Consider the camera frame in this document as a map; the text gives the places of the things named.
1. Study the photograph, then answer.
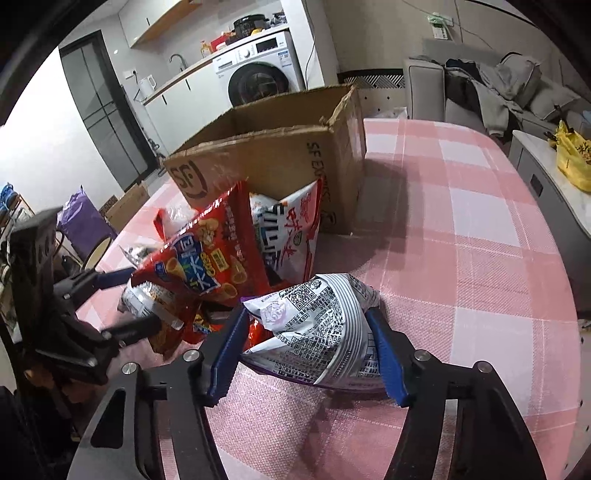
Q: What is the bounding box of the grey sofa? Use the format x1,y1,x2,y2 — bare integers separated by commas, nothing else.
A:
404,39,583,139

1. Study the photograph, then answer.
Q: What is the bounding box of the red cookie packet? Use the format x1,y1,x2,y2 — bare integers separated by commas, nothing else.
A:
185,311,220,344

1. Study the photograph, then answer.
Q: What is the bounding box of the white wall cabinet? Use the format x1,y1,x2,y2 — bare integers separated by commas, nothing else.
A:
117,0,185,47

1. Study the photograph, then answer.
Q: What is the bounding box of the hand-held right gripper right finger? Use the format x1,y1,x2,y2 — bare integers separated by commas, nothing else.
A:
365,307,548,480

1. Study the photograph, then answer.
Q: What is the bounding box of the small cardboard box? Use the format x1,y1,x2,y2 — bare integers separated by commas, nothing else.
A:
99,182,151,232

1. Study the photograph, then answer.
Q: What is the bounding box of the red clear snack packet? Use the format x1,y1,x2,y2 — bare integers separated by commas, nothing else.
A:
154,207,200,241

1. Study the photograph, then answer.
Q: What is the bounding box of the silver printed snack bag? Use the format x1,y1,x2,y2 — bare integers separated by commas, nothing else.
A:
241,273,383,387

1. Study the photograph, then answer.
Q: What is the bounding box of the orange and silver snack packet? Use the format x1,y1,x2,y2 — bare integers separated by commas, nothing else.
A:
121,281,186,361

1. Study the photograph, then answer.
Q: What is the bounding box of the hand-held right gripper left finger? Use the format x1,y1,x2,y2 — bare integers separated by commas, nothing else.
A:
67,305,252,480

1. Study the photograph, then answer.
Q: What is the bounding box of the pile of dark clothes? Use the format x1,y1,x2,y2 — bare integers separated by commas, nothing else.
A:
445,58,541,137

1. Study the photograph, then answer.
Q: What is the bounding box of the silver foil packet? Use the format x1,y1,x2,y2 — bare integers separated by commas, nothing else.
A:
119,244,154,267

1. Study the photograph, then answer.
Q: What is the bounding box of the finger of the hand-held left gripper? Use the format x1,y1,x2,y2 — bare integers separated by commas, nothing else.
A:
99,314,163,347
69,267,136,301

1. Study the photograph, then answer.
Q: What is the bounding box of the white counter cabinet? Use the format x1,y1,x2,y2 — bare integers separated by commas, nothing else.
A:
143,65,232,160

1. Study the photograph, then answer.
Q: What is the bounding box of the dark glass door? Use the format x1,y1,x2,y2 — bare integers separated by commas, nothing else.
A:
60,30,158,192

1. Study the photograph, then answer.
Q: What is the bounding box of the pink checkered tablecloth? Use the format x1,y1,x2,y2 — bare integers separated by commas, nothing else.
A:
76,117,580,480

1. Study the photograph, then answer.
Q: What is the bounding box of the dark patterned panel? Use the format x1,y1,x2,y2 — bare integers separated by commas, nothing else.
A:
337,69,404,90

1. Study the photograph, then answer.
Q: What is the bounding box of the white washing machine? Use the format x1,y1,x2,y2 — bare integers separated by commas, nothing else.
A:
213,30,305,108

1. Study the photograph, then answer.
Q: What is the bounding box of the yellow plastic bag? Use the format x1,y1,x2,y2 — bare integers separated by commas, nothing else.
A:
554,120,591,192

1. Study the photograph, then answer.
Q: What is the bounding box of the white power strip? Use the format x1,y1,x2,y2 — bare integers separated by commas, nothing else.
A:
427,14,453,41

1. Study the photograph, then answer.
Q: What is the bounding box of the white side table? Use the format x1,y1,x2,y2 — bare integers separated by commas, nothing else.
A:
510,130,591,319

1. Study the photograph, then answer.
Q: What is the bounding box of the purple plastic bag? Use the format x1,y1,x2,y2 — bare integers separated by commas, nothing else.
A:
58,188,116,259

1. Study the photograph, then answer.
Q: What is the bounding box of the brown cardboard box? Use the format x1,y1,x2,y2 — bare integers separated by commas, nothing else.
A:
163,84,368,235

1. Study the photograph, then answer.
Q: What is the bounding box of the white and red snack bag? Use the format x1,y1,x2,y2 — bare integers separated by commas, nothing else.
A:
249,179,322,287

